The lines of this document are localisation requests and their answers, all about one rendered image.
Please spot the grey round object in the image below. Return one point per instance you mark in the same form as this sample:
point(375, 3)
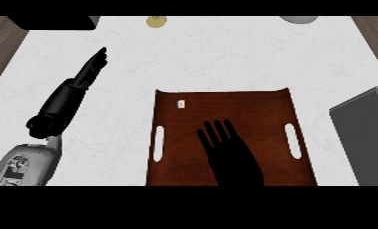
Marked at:
point(299, 19)

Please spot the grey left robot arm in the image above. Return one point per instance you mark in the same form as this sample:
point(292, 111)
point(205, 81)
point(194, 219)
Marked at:
point(31, 164)

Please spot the dark grey flat box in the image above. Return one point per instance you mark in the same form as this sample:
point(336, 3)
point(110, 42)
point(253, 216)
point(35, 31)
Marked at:
point(357, 139)

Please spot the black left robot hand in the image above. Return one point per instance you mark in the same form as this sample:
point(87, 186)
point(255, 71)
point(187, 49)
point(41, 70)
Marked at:
point(62, 103)

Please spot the black appliance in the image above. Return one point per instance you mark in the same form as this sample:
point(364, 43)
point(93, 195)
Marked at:
point(54, 22)

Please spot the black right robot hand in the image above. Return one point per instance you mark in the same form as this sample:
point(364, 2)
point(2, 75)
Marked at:
point(231, 156)

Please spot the yellow round object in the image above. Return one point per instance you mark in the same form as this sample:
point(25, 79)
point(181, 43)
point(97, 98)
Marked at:
point(157, 21)

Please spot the brown wooden tray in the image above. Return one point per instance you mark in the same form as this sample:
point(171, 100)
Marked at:
point(197, 129)

